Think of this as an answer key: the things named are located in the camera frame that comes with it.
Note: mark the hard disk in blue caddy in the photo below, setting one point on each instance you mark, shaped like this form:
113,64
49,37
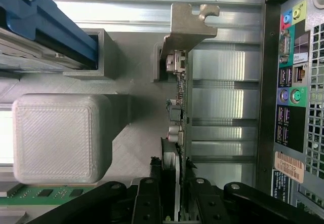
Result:
25,18

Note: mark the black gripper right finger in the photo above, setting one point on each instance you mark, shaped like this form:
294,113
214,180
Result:
207,201

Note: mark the grey printed parts rack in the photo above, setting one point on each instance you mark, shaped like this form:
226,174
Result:
63,137

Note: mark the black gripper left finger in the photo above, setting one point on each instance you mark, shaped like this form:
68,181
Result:
146,198

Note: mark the open black PC case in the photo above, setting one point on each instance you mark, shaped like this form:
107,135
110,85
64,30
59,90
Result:
291,120

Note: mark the green RAM stick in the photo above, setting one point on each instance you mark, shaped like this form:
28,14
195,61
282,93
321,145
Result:
38,194

